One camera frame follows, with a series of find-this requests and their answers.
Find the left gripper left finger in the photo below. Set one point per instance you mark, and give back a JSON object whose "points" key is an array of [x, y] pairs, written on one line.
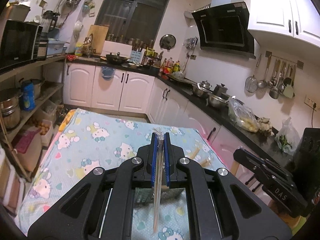
{"points": [[100, 205]]}

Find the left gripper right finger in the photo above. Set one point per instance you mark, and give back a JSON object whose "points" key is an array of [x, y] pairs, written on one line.
{"points": [[219, 205]]}

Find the chopstick pair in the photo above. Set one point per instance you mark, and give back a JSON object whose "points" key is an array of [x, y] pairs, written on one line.
{"points": [[204, 162], [157, 167]]}

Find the green sleeve forearm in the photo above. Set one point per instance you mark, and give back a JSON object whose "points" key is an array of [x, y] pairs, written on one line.
{"points": [[300, 223]]}

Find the dark kitchen window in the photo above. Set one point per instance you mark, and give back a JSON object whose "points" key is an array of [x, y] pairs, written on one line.
{"points": [[136, 19]]}

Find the right hand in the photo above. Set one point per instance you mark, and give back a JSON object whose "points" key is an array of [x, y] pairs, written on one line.
{"points": [[275, 207]]}

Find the hello kitty tablecloth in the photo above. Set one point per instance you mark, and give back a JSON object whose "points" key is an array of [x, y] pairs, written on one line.
{"points": [[91, 140]]}

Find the plastic drawer tower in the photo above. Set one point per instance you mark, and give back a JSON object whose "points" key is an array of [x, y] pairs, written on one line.
{"points": [[12, 186]]}

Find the plastic bag of food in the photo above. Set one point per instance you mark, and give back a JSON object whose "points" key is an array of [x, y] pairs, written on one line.
{"points": [[242, 116]]}

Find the hanging ladle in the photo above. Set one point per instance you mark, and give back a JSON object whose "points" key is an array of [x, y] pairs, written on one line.
{"points": [[262, 83]]}

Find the steel pot on counter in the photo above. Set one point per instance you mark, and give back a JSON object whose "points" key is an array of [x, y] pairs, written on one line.
{"points": [[202, 90]]}

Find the hanging strainer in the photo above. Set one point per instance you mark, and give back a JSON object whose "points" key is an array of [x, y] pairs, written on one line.
{"points": [[251, 82]]}

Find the white lower cabinets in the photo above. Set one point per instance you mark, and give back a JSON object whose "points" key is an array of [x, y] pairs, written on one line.
{"points": [[132, 93]]}

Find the blue canister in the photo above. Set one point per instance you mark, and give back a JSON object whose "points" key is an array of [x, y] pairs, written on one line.
{"points": [[28, 98]]}

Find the stacked steel pots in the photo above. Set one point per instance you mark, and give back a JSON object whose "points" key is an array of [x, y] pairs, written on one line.
{"points": [[10, 107]]}

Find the wooden shelf rack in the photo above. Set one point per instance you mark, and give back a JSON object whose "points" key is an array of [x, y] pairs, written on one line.
{"points": [[43, 90]]}

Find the black wok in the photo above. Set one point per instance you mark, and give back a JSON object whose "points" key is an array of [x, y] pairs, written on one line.
{"points": [[116, 59]]}

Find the oil bottles group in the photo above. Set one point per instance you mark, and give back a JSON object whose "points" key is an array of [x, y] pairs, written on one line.
{"points": [[169, 66]]}

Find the blue knife block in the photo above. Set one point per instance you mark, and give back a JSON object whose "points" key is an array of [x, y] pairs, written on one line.
{"points": [[136, 57]]}

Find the wooden cutting board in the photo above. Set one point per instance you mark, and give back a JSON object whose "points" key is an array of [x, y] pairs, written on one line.
{"points": [[99, 36]]}

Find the hanging pot lid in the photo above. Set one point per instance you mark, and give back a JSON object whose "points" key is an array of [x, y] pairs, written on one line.
{"points": [[167, 42]]}

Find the white upper cabinet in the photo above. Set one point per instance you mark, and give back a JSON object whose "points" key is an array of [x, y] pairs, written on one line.
{"points": [[297, 19]]}

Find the black range hood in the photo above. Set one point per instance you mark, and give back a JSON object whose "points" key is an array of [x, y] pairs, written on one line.
{"points": [[223, 27]]}

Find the black microwave oven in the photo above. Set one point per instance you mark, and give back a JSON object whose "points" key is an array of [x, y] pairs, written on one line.
{"points": [[19, 42]]}

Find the blender jug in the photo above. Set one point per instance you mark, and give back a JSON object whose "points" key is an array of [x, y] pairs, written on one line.
{"points": [[49, 21]]}

